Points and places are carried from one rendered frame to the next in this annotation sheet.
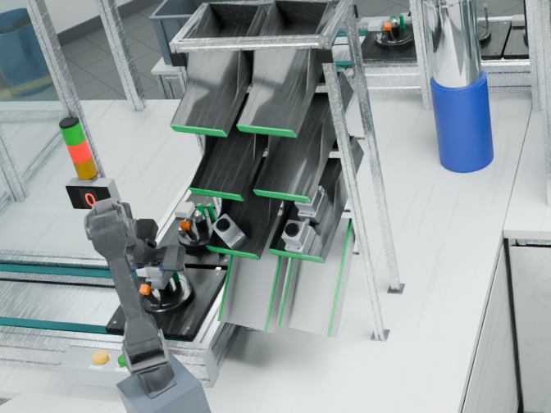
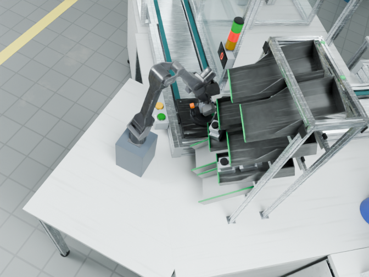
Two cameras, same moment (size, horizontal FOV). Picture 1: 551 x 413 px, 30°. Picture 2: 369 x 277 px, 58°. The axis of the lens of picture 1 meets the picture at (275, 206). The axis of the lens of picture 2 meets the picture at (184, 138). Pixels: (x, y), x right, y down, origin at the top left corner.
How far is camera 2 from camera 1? 123 cm
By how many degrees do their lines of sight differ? 34
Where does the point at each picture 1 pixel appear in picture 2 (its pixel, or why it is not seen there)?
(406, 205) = (323, 195)
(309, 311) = (211, 185)
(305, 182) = (242, 156)
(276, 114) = (258, 122)
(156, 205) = not seen: hidden behind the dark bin
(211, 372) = (175, 154)
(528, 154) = not seen: outside the picture
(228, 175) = (233, 114)
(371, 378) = (202, 227)
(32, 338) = not seen: hidden behind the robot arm
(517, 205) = (352, 255)
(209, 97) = (256, 78)
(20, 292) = (190, 56)
